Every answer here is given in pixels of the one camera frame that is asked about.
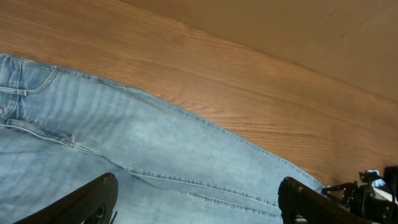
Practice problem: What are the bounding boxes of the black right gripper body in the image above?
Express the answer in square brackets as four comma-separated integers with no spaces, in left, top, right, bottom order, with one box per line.
[322,166,397,223]

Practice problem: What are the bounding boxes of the light blue denim jeans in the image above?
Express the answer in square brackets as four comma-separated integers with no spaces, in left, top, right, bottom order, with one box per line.
[1,54,322,223]

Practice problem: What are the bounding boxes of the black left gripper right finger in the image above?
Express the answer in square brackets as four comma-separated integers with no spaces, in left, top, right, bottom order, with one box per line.
[278,177,376,224]

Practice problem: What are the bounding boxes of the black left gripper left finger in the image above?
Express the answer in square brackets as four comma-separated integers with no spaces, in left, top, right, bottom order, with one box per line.
[16,172,118,224]

